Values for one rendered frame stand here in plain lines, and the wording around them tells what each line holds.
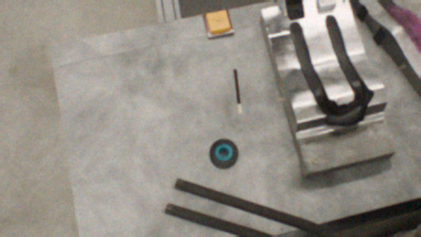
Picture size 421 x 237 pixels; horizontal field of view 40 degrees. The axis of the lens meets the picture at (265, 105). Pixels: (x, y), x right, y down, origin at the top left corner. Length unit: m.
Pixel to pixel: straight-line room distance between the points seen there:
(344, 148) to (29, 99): 1.52
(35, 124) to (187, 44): 1.06
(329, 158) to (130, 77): 0.62
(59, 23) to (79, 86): 1.07
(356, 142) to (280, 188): 0.25
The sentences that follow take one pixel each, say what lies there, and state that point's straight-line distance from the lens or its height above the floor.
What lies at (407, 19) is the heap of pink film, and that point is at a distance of 1.76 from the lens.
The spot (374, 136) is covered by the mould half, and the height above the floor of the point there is 0.86.
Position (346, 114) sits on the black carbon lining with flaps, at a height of 0.87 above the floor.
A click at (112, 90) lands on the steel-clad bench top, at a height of 0.80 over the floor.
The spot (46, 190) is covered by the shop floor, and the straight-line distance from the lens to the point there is 2.55.
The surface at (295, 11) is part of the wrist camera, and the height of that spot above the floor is 1.07.
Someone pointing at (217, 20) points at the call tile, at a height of 0.84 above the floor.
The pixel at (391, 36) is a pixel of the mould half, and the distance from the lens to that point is 1.76.
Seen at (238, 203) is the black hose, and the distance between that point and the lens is 1.55.
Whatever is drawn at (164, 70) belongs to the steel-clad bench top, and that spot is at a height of 0.80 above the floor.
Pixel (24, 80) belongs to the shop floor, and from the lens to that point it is 2.73.
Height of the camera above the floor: 2.39
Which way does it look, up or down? 70 degrees down
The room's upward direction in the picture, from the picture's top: 10 degrees clockwise
